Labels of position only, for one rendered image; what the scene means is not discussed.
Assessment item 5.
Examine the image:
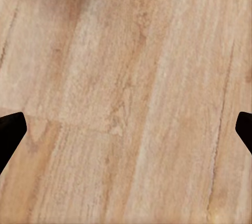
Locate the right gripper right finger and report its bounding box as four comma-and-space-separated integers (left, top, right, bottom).
235, 111, 252, 154

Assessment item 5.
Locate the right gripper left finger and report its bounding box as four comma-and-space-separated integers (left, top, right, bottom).
0, 112, 27, 175

